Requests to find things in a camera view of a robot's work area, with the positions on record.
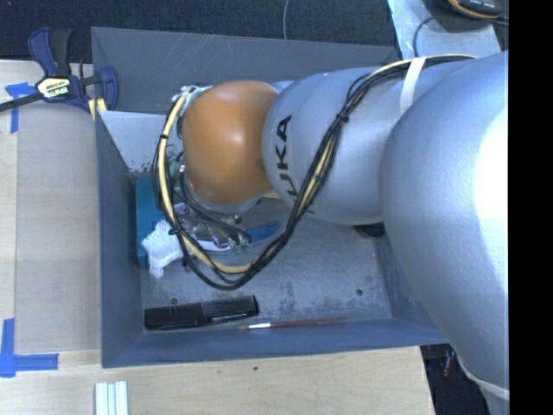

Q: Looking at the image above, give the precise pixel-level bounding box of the teal blue box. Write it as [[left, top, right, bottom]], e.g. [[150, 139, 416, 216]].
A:
[[135, 175, 175, 270]]

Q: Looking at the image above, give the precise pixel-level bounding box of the pale wood flat board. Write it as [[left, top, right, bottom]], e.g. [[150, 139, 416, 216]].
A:
[[14, 100, 104, 355]]

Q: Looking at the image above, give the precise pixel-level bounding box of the grey metal bin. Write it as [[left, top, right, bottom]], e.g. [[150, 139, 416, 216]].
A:
[[90, 26, 450, 369]]

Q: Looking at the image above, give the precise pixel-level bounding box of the blue plastic handle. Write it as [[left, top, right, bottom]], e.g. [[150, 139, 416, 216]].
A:
[[245, 220, 283, 244]]

